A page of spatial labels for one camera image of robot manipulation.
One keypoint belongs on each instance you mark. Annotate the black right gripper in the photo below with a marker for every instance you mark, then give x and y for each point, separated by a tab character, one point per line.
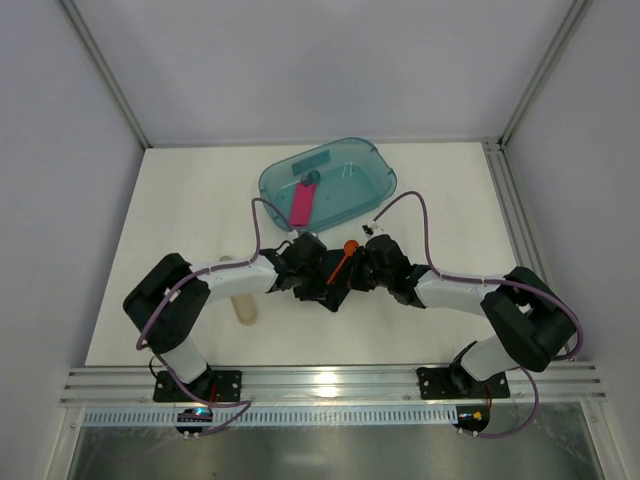
360	270

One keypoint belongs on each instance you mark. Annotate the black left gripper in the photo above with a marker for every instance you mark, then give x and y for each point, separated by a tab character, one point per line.
320	282

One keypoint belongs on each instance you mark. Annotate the orange plastic spoon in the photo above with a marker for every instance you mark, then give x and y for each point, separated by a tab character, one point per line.
349	249

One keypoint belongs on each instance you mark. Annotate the black paper napkin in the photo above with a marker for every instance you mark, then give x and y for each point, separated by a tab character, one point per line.
332	285

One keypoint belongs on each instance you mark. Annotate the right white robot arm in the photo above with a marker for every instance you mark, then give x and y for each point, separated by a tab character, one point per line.
530	323

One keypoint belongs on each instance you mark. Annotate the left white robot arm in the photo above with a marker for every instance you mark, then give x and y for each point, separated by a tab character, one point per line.
166	304

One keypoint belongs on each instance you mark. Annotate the pink rolled napkin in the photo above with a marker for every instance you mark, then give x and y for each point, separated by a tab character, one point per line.
302	205

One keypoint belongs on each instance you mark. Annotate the green utensil in pink roll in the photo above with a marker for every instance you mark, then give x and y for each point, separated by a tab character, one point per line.
311	178

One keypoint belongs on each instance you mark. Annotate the teal plastic bin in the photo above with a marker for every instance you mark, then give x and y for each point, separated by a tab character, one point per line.
355	179

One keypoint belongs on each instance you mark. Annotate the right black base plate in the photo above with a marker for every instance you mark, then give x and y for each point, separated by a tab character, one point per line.
440	382

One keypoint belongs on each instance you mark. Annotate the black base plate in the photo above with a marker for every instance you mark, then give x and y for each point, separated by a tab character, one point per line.
212	386
440	382

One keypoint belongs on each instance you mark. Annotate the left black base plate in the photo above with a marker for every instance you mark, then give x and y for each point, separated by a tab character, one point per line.
212	386

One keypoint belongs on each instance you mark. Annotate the aluminium front rail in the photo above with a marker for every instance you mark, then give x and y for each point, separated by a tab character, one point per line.
307	385

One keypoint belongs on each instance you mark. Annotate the slotted cable duct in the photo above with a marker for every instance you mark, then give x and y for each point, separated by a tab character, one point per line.
272	416

